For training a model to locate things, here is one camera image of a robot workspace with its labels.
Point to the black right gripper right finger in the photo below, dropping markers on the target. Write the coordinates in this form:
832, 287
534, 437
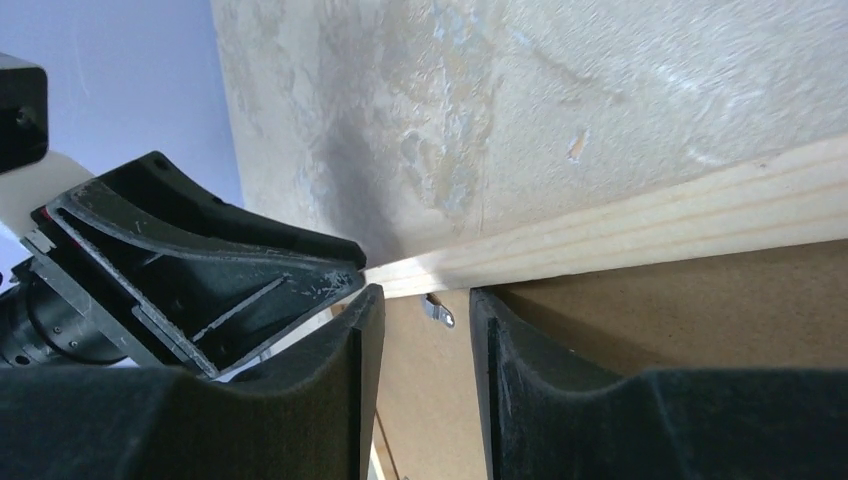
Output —
547, 413

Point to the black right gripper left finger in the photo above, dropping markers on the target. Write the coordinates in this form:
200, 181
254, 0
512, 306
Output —
306, 413

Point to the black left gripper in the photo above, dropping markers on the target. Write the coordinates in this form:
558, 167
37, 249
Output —
143, 263

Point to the brown cardboard backing board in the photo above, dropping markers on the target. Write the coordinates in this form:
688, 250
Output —
778, 307

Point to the light wooden picture frame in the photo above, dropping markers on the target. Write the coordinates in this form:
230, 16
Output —
786, 199

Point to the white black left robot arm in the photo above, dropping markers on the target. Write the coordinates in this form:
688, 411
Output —
31, 173

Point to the silver metal frame clip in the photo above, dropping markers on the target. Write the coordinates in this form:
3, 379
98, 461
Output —
434, 309

